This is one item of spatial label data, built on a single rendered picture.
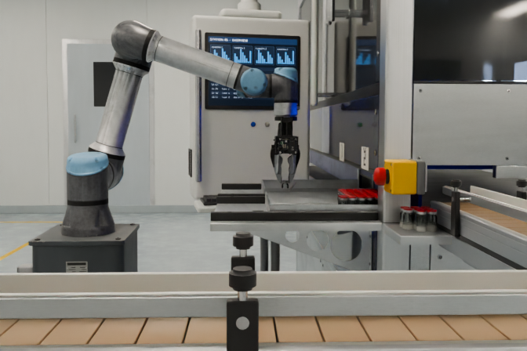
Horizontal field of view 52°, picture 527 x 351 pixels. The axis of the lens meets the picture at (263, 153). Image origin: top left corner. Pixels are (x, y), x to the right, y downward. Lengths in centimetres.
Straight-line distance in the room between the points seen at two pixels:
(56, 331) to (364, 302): 26
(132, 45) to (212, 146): 74
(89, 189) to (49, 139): 561
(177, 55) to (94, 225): 54
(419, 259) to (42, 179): 629
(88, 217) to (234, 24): 104
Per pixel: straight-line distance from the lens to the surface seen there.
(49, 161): 722
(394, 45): 129
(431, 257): 134
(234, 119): 223
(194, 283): 52
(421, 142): 129
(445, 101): 131
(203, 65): 157
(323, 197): 158
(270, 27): 229
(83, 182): 162
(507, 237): 98
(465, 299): 49
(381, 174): 119
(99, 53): 706
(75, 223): 163
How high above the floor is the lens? 111
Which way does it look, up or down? 3 degrees down
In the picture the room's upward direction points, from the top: straight up
